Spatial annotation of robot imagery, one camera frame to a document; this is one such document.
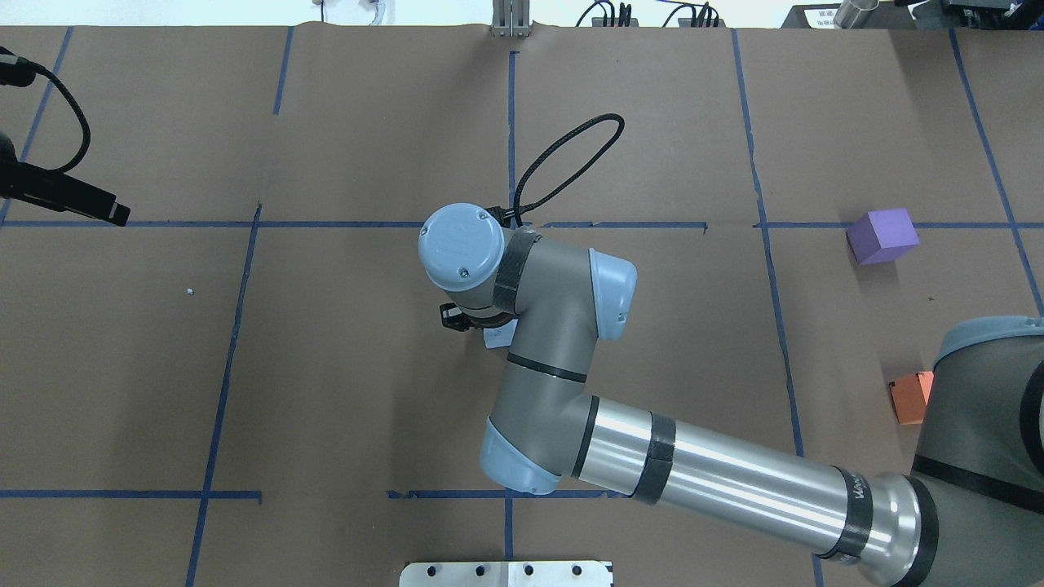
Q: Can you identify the white camera pole base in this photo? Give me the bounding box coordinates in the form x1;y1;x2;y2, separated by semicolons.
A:
399;560;616;586

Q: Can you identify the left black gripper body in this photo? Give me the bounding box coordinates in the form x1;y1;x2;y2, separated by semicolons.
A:
1;159;81;212

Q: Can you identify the silver metal cylinder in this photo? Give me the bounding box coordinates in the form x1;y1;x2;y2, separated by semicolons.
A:
833;0;880;29

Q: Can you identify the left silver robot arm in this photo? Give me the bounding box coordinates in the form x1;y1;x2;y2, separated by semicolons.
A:
1;134;131;227

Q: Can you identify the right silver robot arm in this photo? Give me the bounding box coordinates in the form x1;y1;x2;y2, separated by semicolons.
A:
418;203;1042;586

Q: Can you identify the aluminium frame post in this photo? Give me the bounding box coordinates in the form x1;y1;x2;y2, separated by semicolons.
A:
491;0;532;38

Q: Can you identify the right black camera cable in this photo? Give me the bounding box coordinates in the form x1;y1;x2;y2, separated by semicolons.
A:
489;113;626;229

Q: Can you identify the orange block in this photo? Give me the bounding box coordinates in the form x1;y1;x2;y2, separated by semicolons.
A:
887;371;935;425

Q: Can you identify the light blue foam block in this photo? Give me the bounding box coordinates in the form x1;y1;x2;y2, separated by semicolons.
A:
482;320;517;349

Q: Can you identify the purple block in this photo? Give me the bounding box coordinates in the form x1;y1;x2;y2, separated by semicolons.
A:
846;208;920;265

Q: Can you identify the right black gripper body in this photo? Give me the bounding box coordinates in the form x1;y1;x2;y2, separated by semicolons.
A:
438;303;517;332

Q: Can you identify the left black camera cable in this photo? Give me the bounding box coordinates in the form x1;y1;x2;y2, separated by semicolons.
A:
16;57;92;174

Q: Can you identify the black camera cable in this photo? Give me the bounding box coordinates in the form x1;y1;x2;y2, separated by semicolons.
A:
489;113;626;229
16;57;92;174

